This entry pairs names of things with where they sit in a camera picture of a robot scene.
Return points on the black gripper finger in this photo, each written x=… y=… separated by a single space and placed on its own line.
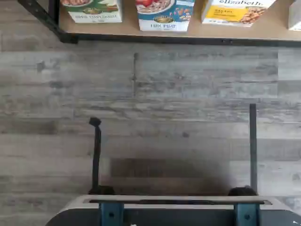
x=253 y=146
x=96 y=153

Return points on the blue white oatmeal box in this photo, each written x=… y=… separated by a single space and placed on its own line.
x=164 y=14

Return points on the wooden shelf board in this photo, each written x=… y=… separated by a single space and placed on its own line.
x=128 y=29

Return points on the black metal shelf rack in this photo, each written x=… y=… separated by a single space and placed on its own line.
x=164 y=40

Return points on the yellow purely elizabeth box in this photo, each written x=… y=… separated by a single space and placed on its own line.
x=232 y=14

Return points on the white carton box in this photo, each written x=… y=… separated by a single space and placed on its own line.
x=295 y=16

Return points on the green apple cinnamon oatmeal box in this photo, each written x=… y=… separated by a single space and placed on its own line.
x=94 y=11

